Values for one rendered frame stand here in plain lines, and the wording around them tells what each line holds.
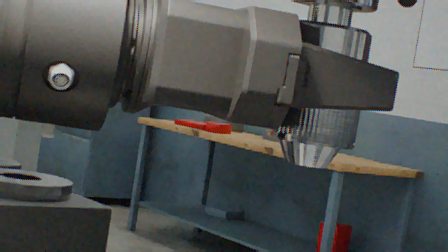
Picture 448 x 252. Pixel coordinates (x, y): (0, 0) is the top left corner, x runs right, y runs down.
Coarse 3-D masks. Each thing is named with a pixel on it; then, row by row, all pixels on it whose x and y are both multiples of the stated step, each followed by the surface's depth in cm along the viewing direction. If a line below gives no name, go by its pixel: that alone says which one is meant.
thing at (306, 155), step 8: (280, 144) 46; (288, 144) 45; (296, 144) 45; (304, 144) 45; (288, 152) 46; (296, 152) 45; (304, 152) 45; (312, 152) 45; (320, 152) 45; (328, 152) 45; (336, 152) 46; (288, 160) 46; (296, 160) 45; (304, 160) 45; (312, 160) 45; (320, 160) 45; (328, 160) 46
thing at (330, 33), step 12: (300, 24) 44; (312, 24) 44; (324, 24) 44; (336, 24) 44; (312, 36) 44; (324, 36) 44; (336, 36) 44; (348, 36) 44; (360, 36) 44; (360, 48) 44
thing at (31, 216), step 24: (0, 168) 79; (0, 192) 72; (24, 192) 72; (48, 192) 73; (0, 216) 69; (24, 216) 70; (48, 216) 71; (72, 216) 73; (96, 216) 74; (0, 240) 69; (24, 240) 70; (48, 240) 72; (72, 240) 73; (96, 240) 75
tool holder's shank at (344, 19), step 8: (304, 0) 45; (312, 0) 45; (320, 0) 45; (312, 8) 45; (320, 8) 45; (328, 8) 45; (336, 8) 45; (344, 8) 45; (352, 8) 45; (360, 8) 45; (312, 16) 45; (320, 16) 45; (328, 16) 45; (336, 16) 45; (344, 16) 45; (344, 24) 45
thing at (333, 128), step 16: (336, 48) 44; (352, 48) 44; (288, 112) 44; (304, 112) 44; (320, 112) 44; (336, 112) 44; (352, 112) 45; (288, 128) 44; (304, 128) 44; (320, 128) 44; (336, 128) 44; (352, 128) 45; (320, 144) 44; (336, 144) 44; (352, 144) 45
